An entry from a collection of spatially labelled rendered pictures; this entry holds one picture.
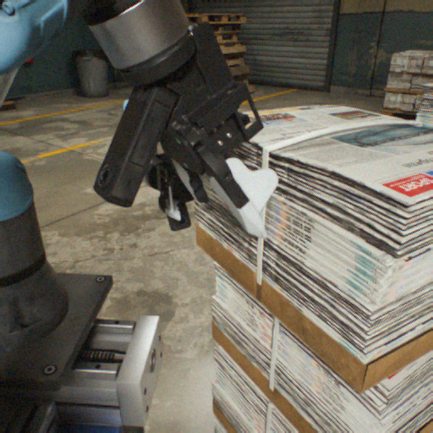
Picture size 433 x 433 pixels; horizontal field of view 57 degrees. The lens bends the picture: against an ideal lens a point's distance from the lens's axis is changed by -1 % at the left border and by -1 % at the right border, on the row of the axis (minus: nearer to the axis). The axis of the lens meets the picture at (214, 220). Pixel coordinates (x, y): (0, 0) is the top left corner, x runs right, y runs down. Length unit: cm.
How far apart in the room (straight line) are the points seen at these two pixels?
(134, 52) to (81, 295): 41
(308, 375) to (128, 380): 26
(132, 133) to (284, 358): 44
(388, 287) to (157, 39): 30
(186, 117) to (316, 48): 779
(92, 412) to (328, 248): 40
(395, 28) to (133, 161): 745
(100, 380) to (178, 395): 97
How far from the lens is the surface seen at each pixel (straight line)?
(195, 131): 38
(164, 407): 153
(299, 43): 830
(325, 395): 63
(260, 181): 41
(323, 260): 45
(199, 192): 49
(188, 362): 166
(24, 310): 58
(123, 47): 34
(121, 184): 36
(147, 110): 36
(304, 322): 51
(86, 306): 63
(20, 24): 23
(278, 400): 74
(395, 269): 40
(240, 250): 59
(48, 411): 63
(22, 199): 53
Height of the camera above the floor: 120
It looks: 27 degrees down
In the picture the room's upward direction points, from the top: straight up
